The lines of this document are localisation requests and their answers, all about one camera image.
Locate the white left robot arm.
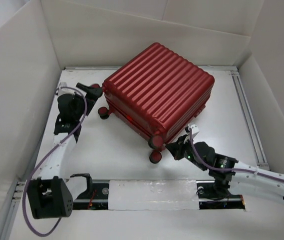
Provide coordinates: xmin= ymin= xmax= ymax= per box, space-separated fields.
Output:
xmin=27 ymin=83 xmax=103 ymax=219

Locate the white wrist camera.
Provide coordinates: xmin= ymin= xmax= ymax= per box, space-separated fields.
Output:
xmin=185 ymin=123 xmax=200 ymax=143
xmin=55 ymin=82 xmax=74 ymax=96

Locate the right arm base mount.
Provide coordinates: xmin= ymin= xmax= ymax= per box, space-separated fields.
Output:
xmin=196 ymin=180 xmax=246 ymax=210

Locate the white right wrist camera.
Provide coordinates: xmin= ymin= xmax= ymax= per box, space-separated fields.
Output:
xmin=185 ymin=123 xmax=200 ymax=143

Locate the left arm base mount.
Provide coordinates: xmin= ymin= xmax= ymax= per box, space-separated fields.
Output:
xmin=73 ymin=181 xmax=109 ymax=211

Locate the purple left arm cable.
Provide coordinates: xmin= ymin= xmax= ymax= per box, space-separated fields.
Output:
xmin=21 ymin=86 xmax=87 ymax=237

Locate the red hard-shell suitcase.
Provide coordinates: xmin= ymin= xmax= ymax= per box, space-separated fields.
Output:
xmin=98 ymin=42 xmax=215 ymax=164

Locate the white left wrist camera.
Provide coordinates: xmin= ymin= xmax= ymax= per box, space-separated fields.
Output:
xmin=55 ymin=82 xmax=74 ymax=96

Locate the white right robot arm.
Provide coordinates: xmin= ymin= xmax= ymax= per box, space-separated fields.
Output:
xmin=166 ymin=134 xmax=284 ymax=204

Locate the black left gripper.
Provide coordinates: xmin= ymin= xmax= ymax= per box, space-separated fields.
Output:
xmin=73 ymin=83 xmax=102 ymax=121

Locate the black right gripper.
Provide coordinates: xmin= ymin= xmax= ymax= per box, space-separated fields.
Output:
xmin=165 ymin=134 xmax=207 ymax=172

